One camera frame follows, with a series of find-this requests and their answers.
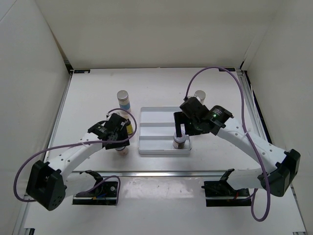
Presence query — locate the short spice jar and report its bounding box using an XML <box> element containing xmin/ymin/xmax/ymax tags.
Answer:
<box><xmin>115</xmin><ymin>146</ymin><xmax>129</xmax><ymax>156</ymax></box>
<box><xmin>173</xmin><ymin>131</ymin><xmax>190</xmax><ymax>150</ymax></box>

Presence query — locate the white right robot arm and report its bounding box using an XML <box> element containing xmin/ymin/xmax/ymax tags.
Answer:
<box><xmin>174</xmin><ymin>105</ymin><xmax>301</xmax><ymax>197</ymax></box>

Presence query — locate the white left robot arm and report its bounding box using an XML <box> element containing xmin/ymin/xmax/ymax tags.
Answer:
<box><xmin>26</xmin><ymin>119</ymin><xmax>130</xmax><ymax>211</ymax></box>

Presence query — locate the left small yellow-label bottle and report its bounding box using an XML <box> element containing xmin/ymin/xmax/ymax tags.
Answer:
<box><xmin>126</xmin><ymin>119</ymin><xmax>134</xmax><ymax>136</ymax></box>

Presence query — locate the white divided tray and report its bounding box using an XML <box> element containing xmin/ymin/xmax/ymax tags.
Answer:
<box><xmin>138</xmin><ymin>106</ymin><xmax>192</xmax><ymax>156</ymax></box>

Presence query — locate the right tall blue-label jar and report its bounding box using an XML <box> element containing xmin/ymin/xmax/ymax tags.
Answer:
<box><xmin>194</xmin><ymin>90</ymin><xmax>206</xmax><ymax>104</ymax></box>

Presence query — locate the tall blue-label jar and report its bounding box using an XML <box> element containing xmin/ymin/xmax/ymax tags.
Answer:
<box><xmin>117</xmin><ymin>90</ymin><xmax>131</xmax><ymax>115</ymax></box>
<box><xmin>194</xmin><ymin>90</ymin><xmax>206</xmax><ymax>104</ymax></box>

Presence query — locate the left tall blue-label jar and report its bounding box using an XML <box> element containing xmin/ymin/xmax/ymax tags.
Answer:
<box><xmin>117</xmin><ymin>90</ymin><xmax>131</xmax><ymax>115</ymax></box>

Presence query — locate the right dark corner label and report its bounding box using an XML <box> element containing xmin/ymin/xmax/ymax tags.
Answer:
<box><xmin>218</xmin><ymin>68</ymin><xmax>236</xmax><ymax>72</ymax></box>

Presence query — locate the dark corner label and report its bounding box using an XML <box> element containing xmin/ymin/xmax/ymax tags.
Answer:
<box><xmin>218</xmin><ymin>68</ymin><xmax>236</xmax><ymax>72</ymax></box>
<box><xmin>73</xmin><ymin>70</ymin><xmax>90</xmax><ymax>74</ymax></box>

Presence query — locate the left dark corner label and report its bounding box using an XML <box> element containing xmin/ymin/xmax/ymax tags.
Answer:
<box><xmin>73</xmin><ymin>70</ymin><xmax>90</xmax><ymax>74</ymax></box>

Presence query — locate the aluminium frame rail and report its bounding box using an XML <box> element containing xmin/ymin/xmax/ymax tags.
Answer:
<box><xmin>70</xmin><ymin>170</ymin><xmax>233</xmax><ymax>177</ymax></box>

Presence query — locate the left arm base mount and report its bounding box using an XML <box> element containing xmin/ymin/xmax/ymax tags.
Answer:
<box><xmin>72</xmin><ymin>170</ymin><xmax>121</xmax><ymax>206</ymax></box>

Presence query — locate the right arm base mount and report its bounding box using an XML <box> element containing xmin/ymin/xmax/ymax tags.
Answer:
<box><xmin>201</xmin><ymin>169</ymin><xmax>252</xmax><ymax>207</ymax></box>

